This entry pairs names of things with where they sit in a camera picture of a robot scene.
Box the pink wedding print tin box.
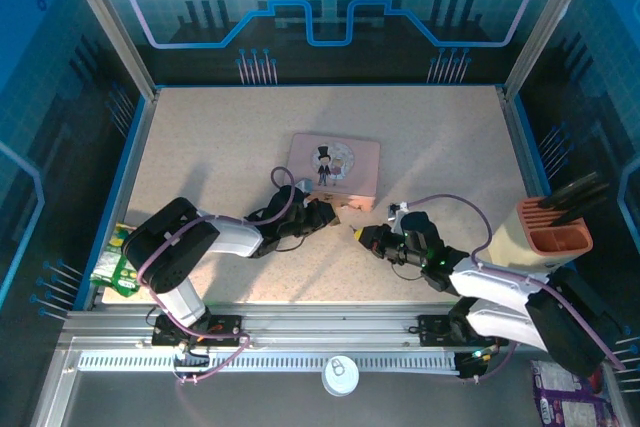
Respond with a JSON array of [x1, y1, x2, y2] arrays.
[[287, 132, 381, 213]]

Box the beige and orange knife block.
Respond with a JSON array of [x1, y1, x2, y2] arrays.
[[489, 196, 595, 271]]

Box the white tin can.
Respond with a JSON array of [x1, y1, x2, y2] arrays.
[[321, 355, 360, 397]]

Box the green snack bag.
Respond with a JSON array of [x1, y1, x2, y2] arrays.
[[89, 224, 142, 296]]

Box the purple snack bag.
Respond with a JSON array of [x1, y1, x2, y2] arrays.
[[529, 359, 621, 427]]

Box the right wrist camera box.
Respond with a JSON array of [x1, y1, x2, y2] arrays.
[[388, 200, 416, 222]]

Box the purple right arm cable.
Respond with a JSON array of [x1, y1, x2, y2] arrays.
[[407, 193, 626, 383]]

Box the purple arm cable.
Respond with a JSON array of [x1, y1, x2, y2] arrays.
[[135, 165, 297, 386], [407, 193, 626, 383]]

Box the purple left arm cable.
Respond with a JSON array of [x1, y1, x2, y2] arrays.
[[135, 165, 297, 386]]

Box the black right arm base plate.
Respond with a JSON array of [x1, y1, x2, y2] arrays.
[[417, 314, 509, 348]]

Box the aluminium front rail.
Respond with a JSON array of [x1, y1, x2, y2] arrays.
[[59, 301, 509, 349]]

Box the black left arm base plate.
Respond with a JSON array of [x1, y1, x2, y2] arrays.
[[151, 314, 250, 348]]

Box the white slotted cable duct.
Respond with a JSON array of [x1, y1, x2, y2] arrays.
[[77, 350, 461, 376]]

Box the black handled knife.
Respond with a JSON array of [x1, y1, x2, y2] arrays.
[[548, 170, 600, 198], [552, 194, 610, 226], [540, 181, 611, 211]]

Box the aluminium frame post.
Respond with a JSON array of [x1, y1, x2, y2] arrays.
[[54, 0, 161, 101], [502, 0, 604, 103]]

